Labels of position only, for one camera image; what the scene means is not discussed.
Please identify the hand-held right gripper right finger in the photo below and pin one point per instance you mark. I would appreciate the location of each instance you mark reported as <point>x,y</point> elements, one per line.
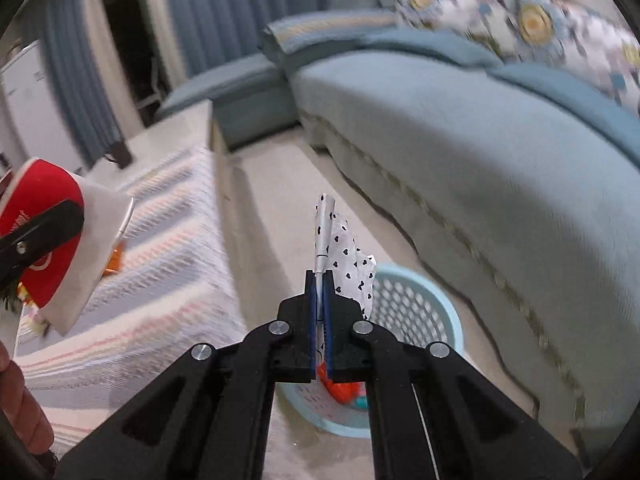
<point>328,312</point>

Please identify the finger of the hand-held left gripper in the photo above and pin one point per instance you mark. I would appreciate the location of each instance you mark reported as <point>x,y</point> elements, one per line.
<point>47,232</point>

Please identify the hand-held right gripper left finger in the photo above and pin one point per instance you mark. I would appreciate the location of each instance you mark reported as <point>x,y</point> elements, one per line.
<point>312,312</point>

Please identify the red and white packet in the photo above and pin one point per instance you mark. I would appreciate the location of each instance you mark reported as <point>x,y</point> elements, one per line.
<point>45,180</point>

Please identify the white heart-print wrapper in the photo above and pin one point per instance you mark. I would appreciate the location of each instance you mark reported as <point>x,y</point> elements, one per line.
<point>345,255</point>

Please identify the orange plastic bag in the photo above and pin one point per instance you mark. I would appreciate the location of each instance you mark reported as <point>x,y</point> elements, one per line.
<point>345,391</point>

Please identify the light blue plastic basket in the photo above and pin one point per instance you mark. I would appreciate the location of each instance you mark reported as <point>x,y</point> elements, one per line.
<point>417,305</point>

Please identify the person's left hand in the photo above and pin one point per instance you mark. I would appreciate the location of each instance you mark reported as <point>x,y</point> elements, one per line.
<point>25,400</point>

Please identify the orange snack wrapper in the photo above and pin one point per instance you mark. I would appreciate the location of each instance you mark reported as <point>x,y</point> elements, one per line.
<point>115,259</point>

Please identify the dark brown mug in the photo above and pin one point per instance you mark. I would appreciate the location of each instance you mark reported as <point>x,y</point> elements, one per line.
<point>121,154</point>

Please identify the white refrigerator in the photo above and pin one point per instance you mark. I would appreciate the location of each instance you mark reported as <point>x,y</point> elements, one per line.
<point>35,110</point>

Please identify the striped lace-edged tablecloth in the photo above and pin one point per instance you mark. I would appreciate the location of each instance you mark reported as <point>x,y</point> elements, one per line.
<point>165,270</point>

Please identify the narrow blue curtain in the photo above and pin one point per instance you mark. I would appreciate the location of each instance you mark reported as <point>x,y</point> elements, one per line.
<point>75,75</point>

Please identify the white coffee table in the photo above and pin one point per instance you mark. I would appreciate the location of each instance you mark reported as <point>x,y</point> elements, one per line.
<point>175,130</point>

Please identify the white chair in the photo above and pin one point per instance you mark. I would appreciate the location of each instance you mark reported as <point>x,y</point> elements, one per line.
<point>150,85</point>

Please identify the blue-green sofa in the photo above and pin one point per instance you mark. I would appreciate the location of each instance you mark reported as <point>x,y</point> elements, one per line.
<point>450,160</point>

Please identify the striped armrest cover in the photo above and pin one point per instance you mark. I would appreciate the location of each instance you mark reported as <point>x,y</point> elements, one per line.
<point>325,30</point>

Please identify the blue cushion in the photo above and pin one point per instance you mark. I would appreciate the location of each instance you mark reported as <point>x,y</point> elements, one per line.
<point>575,102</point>
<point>430,45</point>

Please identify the wide blue curtain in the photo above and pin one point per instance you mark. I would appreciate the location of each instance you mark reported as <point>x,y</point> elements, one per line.
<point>235,10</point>

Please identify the grey-blue cushion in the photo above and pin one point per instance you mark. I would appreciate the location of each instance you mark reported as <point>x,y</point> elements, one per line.
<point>360,0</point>

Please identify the floral back cushion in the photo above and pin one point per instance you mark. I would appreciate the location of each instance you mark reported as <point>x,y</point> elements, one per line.
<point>570,35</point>
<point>440,2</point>

